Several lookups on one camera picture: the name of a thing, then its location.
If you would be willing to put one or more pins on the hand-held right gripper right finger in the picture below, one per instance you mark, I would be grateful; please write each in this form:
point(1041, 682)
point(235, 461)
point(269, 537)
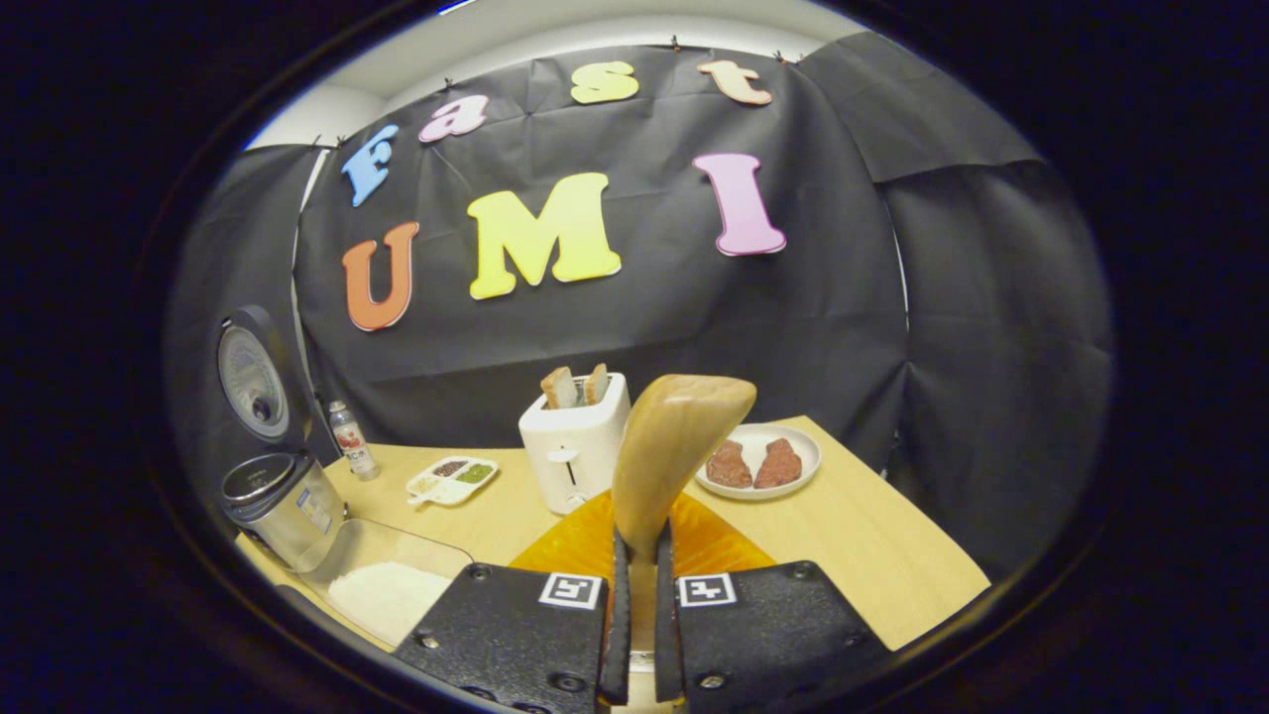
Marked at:
point(763, 635)

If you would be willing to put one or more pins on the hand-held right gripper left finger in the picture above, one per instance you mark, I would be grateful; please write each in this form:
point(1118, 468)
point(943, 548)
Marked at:
point(516, 635)

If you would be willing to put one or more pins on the white rice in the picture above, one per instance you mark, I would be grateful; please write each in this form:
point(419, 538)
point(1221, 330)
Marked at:
point(387, 600)

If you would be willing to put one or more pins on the wooden spoon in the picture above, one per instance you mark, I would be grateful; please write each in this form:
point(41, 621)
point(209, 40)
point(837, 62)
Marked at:
point(674, 436)

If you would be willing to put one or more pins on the black silver rice cooker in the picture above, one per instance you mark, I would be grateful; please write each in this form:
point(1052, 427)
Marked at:
point(283, 506)

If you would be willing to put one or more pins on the clear plastic container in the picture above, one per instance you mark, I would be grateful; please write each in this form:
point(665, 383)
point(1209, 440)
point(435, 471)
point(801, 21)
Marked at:
point(397, 543)

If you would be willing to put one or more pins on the white divided condiment dish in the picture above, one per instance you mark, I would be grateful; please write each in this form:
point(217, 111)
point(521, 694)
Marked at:
point(451, 481)

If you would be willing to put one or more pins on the brown meat piece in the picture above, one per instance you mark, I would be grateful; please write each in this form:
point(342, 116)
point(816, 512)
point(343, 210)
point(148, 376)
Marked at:
point(778, 466)
point(729, 466)

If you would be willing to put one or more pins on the white toaster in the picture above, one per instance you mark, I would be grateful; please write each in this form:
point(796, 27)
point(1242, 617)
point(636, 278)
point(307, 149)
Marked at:
point(575, 456)

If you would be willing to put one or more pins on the white round plate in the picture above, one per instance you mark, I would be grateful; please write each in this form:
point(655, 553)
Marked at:
point(758, 436)

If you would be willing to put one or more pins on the clear plastic bottle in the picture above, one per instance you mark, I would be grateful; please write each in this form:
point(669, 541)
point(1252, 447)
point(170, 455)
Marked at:
point(352, 446)

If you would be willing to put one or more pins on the toasted bread slice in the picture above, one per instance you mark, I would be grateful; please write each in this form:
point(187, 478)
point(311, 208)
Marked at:
point(596, 385)
point(558, 389)

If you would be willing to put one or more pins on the black backdrop cloth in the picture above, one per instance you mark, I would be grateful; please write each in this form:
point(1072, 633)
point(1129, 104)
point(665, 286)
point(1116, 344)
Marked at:
point(644, 317)

